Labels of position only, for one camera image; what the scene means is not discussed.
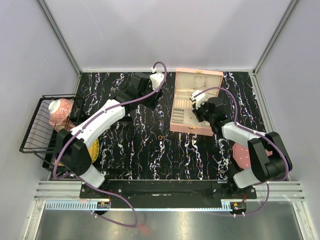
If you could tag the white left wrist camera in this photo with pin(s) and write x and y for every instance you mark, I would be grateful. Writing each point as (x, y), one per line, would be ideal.
(157, 79)

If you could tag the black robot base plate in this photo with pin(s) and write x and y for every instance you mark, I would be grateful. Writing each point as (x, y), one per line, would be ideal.
(177, 194)

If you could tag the pink polka dot plate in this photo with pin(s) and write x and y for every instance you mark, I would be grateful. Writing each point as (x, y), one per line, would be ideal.
(241, 156)

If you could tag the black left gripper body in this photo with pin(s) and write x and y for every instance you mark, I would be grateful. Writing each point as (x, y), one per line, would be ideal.
(150, 101)

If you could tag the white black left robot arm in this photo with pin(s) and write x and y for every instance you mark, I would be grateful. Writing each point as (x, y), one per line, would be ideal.
(72, 147)

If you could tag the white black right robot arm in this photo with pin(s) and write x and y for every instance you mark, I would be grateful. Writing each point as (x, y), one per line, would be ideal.
(279, 163)

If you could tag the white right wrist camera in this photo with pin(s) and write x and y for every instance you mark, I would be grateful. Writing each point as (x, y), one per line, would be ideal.
(197, 97)

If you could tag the black wire dish rack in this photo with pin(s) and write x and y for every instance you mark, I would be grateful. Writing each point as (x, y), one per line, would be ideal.
(40, 136)

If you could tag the yellow woven mat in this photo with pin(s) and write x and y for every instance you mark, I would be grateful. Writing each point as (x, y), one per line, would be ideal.
(94, 150)

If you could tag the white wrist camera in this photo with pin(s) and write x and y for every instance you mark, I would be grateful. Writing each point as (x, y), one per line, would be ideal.
(157, 79)
(197, 97)

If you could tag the pink patterned ceramic bowl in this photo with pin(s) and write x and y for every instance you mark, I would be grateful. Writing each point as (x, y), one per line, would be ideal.
(59, 110)

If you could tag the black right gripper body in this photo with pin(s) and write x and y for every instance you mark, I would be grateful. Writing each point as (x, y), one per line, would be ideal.
(201, 113)

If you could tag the pink jewelry box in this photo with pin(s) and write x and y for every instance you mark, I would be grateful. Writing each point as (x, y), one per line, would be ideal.
(192, 88)

